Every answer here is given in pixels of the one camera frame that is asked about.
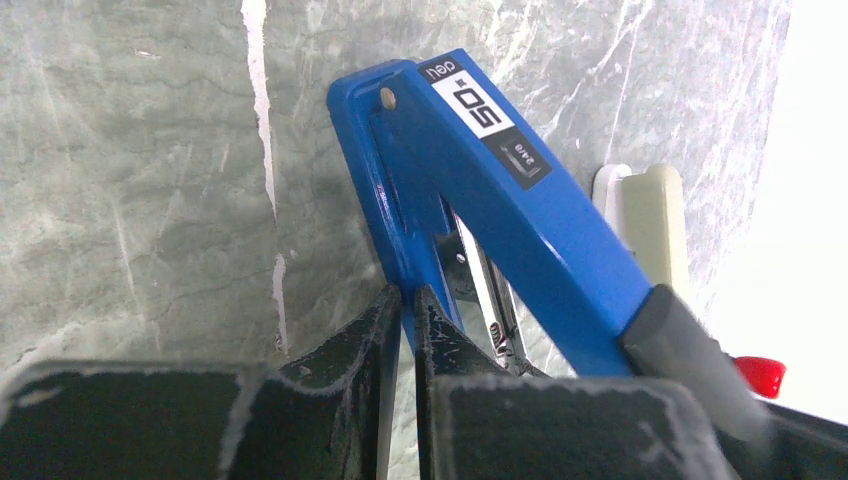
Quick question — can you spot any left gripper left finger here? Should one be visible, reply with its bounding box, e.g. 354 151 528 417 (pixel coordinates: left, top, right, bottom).
1 285 401 479

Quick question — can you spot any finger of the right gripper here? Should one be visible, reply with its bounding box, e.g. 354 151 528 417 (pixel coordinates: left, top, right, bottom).
715 401 847 479

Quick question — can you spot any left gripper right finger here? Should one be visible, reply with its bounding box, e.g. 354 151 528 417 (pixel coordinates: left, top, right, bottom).
414 286 731 479

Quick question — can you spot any blue black stapler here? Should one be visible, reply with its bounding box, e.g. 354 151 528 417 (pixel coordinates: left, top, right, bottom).
327 49 773 443

